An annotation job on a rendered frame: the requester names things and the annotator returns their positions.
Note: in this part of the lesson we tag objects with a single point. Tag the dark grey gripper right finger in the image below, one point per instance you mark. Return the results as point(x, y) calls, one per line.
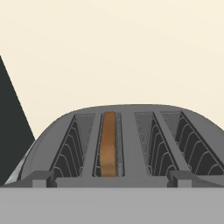
point(182, 178)

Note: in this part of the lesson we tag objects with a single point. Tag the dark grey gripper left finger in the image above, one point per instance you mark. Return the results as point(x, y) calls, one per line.
point(40, 178)

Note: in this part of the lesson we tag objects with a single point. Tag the grey four-slot toaster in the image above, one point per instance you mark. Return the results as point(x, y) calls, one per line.
point(131, 140)

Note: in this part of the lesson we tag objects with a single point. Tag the brown bread slice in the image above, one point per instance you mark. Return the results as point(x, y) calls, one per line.
point(108, 145)

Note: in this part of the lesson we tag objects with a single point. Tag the dark grey appliance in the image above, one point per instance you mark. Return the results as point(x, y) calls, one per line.
point(13, 131)

